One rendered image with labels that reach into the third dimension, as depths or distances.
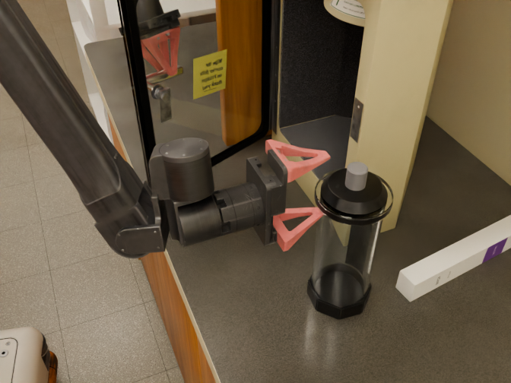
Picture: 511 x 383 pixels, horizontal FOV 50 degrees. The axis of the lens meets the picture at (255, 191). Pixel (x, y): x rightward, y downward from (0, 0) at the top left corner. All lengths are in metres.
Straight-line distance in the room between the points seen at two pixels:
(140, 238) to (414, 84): 0.46
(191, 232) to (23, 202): 2.08
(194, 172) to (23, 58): 0.21
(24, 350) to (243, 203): 1.21
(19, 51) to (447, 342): 0.71
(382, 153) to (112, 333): 1.41
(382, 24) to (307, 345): 0.48
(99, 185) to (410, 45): 0.46
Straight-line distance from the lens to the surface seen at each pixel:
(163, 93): 0.90
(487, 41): 1.25
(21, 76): 0.62
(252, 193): 0.67
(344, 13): 0.87
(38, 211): 2.62
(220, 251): 0.98
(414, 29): 0.81
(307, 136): 1.12
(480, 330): 0.94
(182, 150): 0.62
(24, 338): 1.80
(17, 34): 0.61
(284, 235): 0.72
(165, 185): 0.63
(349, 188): 0.75
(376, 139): 0.87
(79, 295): 2.22
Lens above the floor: 1.66
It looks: 41 degrees down
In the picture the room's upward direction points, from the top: straight up
